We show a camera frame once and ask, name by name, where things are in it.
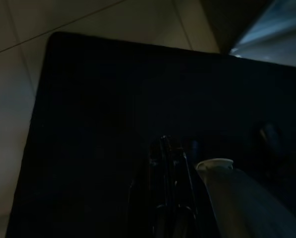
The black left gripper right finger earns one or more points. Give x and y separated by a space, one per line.
181 198

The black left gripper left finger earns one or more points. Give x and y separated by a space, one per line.
160 186

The plain black floor mat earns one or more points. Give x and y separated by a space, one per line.
113 99

